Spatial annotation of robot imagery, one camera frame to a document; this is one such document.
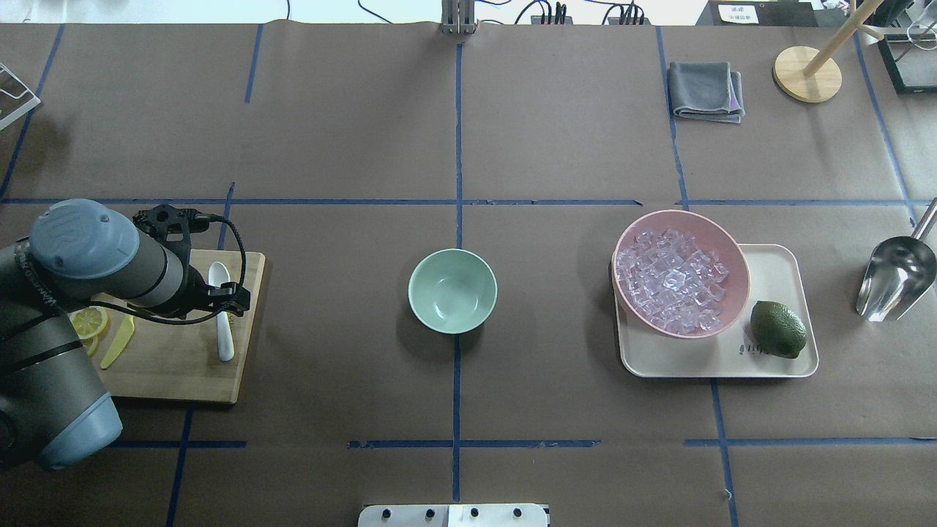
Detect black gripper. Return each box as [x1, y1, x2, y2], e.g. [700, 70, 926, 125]
[173, 266, 252, 317]

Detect white plastic spoon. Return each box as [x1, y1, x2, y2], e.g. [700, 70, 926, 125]
[208, 261, 234, 362]

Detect stainless steel ice scoop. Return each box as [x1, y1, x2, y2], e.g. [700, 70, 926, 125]
[854, 199, 936, 321]

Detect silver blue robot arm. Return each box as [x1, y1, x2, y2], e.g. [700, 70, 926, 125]
[1, 199, 250, 471]

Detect mint green bowl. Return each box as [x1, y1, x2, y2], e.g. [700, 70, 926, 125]
[408, 249, 499, 334]

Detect pink bowl of ice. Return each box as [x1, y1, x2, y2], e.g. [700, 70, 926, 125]
[611, 209, 752, 338]

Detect wooden cutting board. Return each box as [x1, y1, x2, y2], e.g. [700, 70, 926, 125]
[89, 253, 266, 404]

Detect yellow plastic knife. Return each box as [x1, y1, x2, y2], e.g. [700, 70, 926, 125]
[100, 315, 136, 370]

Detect lemon slices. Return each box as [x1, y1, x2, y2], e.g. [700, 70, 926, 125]
[68, 306, 110, 356]

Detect folded grey cloth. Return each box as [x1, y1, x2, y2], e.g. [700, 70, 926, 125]
[667, 62, 745, 124]

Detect beige plastic tray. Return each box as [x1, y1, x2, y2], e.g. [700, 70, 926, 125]
[616, 243, 819, 379]

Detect green lime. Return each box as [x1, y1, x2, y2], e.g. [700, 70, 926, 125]
[750, 300, 807, 359]

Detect black label box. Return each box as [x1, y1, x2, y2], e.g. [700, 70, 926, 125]
[697, 1, 816, 27]

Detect wooden mug tree stand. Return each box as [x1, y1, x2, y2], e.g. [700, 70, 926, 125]
[771, 1, 884, 103]

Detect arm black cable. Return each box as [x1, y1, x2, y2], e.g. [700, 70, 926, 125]
[88, 212, 248, 326]

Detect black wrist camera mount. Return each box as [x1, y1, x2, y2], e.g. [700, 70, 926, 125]
[132, 203, 196, 266]

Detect aluminium frame post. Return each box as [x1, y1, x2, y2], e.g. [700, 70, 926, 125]
[441, 0, 477, 34]

